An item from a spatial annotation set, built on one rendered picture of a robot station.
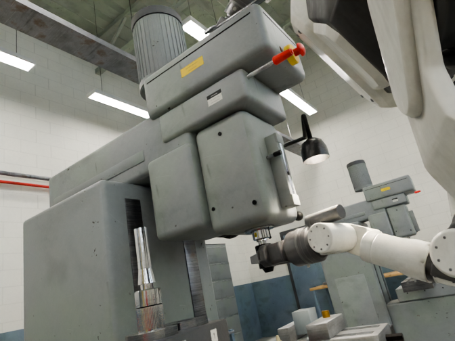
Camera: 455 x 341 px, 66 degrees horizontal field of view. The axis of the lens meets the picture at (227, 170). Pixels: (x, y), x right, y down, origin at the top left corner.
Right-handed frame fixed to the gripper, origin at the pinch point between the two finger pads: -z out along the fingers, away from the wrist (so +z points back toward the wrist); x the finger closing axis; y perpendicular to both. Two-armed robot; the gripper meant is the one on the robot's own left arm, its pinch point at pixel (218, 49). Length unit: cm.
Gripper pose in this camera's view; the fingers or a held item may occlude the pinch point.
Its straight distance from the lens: 124.2
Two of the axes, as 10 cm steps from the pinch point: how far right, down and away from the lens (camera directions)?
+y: -5.2, -6.2, 5.9
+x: 6.8, 1.1, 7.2
